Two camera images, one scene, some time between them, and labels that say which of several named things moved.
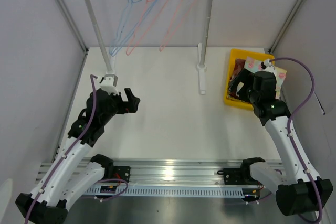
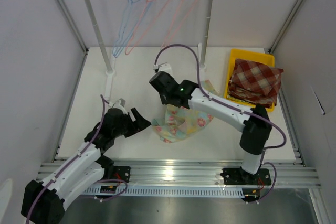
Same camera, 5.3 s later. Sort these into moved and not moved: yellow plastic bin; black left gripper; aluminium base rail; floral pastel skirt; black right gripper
Moved: black right gripper; black left gripper; floral pastel skirt
Not moved: aluminium base rail; yellow plastic bin
